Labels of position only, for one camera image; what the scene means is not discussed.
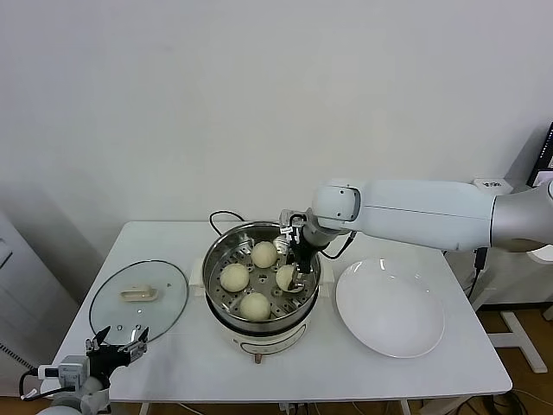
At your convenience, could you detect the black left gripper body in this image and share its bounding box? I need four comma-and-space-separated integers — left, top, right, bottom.
86, 344, 133, 379

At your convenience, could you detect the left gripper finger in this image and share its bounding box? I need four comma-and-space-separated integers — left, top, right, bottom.
118, 327, 150, 362
85, 325, 112, 352

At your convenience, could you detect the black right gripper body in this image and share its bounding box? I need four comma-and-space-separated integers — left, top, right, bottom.
286, 214, 315, 274

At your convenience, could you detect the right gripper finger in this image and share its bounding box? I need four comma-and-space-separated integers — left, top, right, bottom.
274, 226, 295, 261
288, 267, 309, 293

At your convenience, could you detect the white steamed baozi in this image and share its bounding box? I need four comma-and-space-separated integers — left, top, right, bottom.
275, 264, 299, 291
219, 263, 251, 293
238, 291, 272, 322
251, 240, 278, 269

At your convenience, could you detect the glass pot lid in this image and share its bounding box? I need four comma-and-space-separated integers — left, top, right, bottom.
88, 259, 190, 350

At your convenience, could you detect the stainless steel steamer basket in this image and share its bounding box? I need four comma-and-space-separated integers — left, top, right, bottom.
201, 220, 323, 336

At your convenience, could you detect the white floor appliance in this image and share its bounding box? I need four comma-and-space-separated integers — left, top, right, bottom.
0, 210, 81, 384

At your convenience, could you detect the white round plate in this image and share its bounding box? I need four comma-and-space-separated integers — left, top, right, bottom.
334, 258, 446, 359

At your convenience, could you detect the white side desk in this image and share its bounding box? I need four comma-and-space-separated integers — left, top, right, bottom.
469, 175, 553, 374

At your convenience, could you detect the open black laptop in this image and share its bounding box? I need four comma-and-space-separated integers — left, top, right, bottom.
527, 121, 553, 188

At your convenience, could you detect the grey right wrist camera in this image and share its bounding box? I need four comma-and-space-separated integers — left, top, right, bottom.
278, 208, 310, 230

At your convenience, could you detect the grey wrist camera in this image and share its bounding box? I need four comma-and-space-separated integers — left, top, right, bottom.
278, 208, 310, 230
37, 354, 91, 390

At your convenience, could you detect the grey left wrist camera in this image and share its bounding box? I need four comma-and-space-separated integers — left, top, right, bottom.
37, 354, 91, 390

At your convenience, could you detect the black right camera cable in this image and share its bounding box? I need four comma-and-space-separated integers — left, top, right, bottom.
321, 231, 358, 260

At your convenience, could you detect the black camera cable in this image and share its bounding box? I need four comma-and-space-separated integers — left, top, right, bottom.
19, 371, 42, 399
321, 231, 358, 260

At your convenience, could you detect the black cooker power cord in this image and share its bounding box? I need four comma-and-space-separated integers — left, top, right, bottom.
208, 210, 247, 239

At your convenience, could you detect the black left camera cable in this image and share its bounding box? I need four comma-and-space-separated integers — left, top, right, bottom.
19, 371, 42, 399

